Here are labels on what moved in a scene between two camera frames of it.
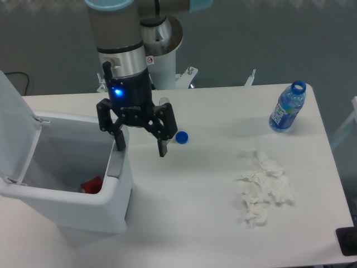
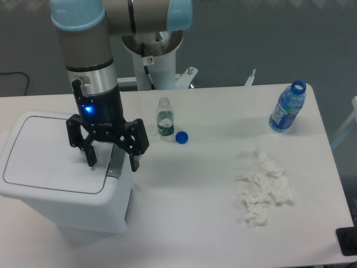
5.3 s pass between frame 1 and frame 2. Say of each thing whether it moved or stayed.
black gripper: moved
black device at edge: stayed
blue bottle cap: stayed
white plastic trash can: stayed
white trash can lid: moved
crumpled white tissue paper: stayed
